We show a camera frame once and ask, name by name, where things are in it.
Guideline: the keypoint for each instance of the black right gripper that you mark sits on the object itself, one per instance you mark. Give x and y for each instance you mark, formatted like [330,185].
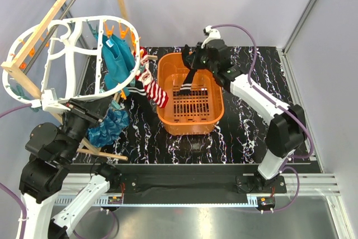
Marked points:
[199,51]

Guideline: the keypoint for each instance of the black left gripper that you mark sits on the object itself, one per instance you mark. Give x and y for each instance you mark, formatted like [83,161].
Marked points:
[99,106]

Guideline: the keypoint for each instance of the teal clothes clip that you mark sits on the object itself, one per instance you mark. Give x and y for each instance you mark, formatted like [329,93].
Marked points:
[132,83]
[115,106]

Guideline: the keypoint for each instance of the red white santa sock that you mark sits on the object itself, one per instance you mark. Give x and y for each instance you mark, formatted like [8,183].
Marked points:
[153,90]

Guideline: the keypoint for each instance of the red white striped sock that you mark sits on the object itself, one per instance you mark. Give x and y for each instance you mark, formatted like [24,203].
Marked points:
[144,61]

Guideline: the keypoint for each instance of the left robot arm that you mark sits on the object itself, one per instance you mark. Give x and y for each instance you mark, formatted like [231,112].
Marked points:
[52,149]

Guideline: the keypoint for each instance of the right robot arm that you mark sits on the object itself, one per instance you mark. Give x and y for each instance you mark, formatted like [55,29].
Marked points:
[286,123]

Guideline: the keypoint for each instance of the white round clip hanger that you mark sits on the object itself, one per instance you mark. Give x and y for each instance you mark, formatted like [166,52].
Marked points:
[65,46]

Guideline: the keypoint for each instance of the orange clothes clip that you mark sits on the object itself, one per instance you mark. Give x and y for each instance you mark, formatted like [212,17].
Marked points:
[109,29]
[133,40]
[123,30]

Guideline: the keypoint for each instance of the blue patterned fabric garment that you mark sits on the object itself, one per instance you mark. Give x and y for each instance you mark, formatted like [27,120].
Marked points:
[109,130]

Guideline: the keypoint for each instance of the black sock white stripes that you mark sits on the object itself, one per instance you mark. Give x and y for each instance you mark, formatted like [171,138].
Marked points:
[140,96]

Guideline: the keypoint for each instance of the teal fabric garment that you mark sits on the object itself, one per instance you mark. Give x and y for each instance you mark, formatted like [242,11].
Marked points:
[118,59]

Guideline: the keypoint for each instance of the orange plastic laundry basket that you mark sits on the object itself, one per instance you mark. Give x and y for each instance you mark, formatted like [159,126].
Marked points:
[196,113]

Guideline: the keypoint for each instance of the wooden drying rack frame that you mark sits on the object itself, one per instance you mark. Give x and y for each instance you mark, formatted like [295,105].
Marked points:
[31,43]

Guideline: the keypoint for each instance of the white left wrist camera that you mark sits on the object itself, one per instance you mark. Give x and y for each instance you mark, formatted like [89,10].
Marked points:
[49,102]

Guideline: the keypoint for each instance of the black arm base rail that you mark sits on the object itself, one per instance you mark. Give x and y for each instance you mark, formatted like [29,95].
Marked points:
[182,185]

